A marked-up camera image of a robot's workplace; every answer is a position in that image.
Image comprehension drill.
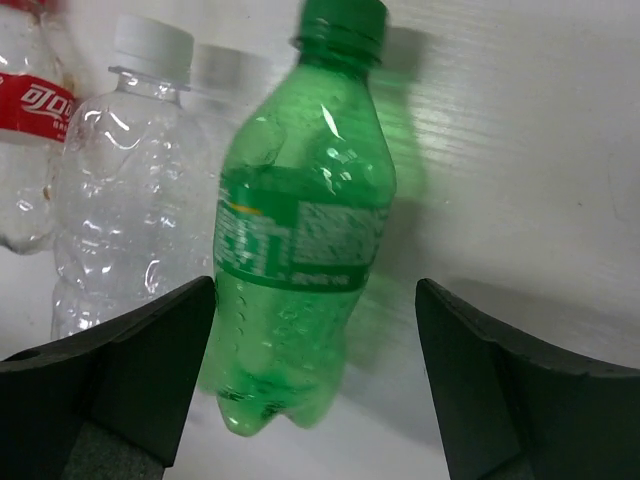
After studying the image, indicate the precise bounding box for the red cola label bottle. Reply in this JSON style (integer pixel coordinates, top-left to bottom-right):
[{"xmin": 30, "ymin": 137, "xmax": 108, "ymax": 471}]
[{"xmin": 1, "ymin": 1, "xmax": 76, "ymax": 255}]

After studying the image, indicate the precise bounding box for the clear bottle white cap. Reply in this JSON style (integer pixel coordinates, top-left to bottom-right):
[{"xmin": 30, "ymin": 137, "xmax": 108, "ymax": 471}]
[{"xmin": 51, "ymin": 15, "xmax": 217, "ymax": 339}]

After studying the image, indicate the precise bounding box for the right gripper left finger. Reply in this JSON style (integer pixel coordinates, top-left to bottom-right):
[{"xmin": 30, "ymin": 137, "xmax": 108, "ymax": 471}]
[{"xmin": 1, "ymin": 276, "xmax": 216, "ymax": 479}]

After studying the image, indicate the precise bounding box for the green plastic bottle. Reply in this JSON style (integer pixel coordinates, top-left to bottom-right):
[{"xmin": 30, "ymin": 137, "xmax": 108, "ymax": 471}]
[{"xmin": 198, "ymin": 1, "xmax": 396, "ymax": 437}]

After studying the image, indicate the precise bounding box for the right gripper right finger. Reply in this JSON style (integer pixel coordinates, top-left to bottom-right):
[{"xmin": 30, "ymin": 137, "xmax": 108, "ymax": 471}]
[{"xmin": 415, "ymin": 279, "xmax": 639, "ymax": 479}]

